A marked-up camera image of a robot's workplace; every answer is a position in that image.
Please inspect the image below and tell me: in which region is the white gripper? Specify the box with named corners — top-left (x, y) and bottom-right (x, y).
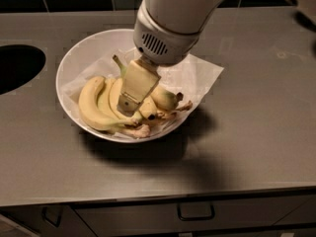
top-left (118, 0), bottom-right (200, 117)

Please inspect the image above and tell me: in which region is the green-stemmed banana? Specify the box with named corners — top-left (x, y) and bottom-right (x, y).
top-left (113, 55), bottom-right (157, 120)

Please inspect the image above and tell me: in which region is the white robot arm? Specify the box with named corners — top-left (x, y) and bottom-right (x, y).
top-left (118, 0), bottom-right (224, 117)

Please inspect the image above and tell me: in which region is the yellow banana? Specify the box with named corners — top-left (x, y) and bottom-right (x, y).
top-left (151, 85), bottom-right (184, 111)
top-left (105, 78), bottom-right (142, 126)
top-left (97, 78), bottom-right (119, 119)
top-left (78, 76), bottom-right (150, 138)

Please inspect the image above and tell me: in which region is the right yellow banana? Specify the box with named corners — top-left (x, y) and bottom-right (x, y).
top-left (151, 85), bottom-right (184, 111)

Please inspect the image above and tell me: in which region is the white bowl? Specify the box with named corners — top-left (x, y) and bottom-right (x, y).
top-left (56, 29), bottom-right (194, 143)

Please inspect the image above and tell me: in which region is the outer left yellow banana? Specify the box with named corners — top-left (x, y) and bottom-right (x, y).
top-left (78, 76), bottom-right (150, 138)

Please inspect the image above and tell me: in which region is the white paper sheet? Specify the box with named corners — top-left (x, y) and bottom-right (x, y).
top-left (56, 48), bottom-right (223, 143)

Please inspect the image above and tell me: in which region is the black round sink hole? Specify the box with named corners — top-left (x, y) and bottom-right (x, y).
top-left (0, 44), bottom-right (46, 94)

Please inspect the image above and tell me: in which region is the grey left cabinet door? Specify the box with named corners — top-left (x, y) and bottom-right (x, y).
top-left (0, 205), bottom-right (96, 237)

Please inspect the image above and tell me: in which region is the grey centre drawer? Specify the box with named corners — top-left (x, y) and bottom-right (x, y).
top-left (76, 196), bottom-right (314, 237)

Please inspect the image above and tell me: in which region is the grey right cabinet front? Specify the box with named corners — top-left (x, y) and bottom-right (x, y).
top-left (276, 197), bottom-right (316, 225)

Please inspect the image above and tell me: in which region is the black drawer handle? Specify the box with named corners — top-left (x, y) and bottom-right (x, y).
top-left (177, 201), bottom-right (215, 221)

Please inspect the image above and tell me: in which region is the black left door handle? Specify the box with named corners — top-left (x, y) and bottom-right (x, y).
top-left (41, 205), bottom-right (63, 228)

